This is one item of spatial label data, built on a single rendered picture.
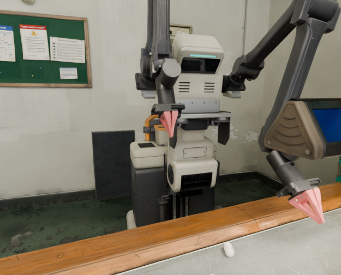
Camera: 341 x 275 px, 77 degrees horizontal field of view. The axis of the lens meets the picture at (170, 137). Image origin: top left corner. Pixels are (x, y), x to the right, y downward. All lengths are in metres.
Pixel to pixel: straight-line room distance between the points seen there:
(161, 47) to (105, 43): 1.69
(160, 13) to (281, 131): 0.57
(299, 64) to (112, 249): 0.68
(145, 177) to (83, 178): 1.31
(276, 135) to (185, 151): 0.75
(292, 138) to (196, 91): 0.75
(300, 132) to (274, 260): 0.38
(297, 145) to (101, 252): 0.46
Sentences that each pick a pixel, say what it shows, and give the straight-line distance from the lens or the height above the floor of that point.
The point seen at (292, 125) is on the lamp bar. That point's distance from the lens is 0.32.
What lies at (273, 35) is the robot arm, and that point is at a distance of 0.91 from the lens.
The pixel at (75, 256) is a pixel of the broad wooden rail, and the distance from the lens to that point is 0.59.
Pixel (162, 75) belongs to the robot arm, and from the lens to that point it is 0.66.
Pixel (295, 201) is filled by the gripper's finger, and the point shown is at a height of 0.85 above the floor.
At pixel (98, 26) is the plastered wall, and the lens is 2.45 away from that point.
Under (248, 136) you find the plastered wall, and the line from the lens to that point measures 2.98.
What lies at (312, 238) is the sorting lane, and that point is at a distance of 0.74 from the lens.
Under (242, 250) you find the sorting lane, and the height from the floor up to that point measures 0.74.
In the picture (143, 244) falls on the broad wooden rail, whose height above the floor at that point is 0.76.
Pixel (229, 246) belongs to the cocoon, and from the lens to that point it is 0.59.
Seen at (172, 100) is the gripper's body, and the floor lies 1.10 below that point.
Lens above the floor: 1.12
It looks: 11 degrees down
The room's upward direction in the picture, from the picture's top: straight up
